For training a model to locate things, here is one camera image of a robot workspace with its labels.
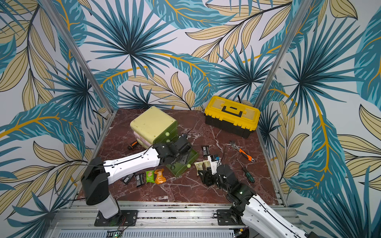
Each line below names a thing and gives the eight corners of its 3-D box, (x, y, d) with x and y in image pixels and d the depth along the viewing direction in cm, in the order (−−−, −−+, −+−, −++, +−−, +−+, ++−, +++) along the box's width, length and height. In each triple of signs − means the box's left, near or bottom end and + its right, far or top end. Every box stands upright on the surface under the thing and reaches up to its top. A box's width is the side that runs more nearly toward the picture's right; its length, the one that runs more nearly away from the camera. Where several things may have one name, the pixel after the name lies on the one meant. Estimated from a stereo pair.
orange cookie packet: (156, 185, 86) (155, 184, 84) (154, 171, 91) (153, 170, 89) (166, 182, 87) (166, 181, 85) (163, 168, 92) (163, 167, 90)
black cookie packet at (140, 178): (137, 186, 85) (136, 185, 83) (134, 175, 89) (133, 173, 88) (147, 182, 87) (147, 181, 85) (144, 170, 91) (143, 169, 89)
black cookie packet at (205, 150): (203, 156, 98) (203, 154, 96) (201, 147, 102) (201, 145, 100) (210, 155, 98) (210, 153, 97) (208, 146, 103) (208, 144, 101)
